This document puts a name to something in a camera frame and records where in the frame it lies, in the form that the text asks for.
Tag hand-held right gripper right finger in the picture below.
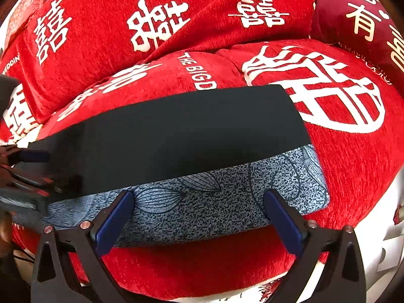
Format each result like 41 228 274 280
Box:
263 189 368 303

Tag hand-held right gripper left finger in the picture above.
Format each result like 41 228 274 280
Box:
32 190 136 303

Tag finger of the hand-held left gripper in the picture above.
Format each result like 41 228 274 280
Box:
9 150 51 165
44 174 84 197

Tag grey leaf print pants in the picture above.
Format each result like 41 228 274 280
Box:
41 143 330 248

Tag black pants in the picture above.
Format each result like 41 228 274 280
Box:
27 85 311 201

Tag person's left forearm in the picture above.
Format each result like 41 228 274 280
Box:
0 243 34 303

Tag person's left hand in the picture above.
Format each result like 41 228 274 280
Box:
0 215 13 243

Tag red patterned pillow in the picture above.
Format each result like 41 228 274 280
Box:
5 0 49 48

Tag front red printed cushion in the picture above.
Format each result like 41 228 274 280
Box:
0 0 404 303

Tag dark red printed cushion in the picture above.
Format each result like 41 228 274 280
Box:
311 0 404 86

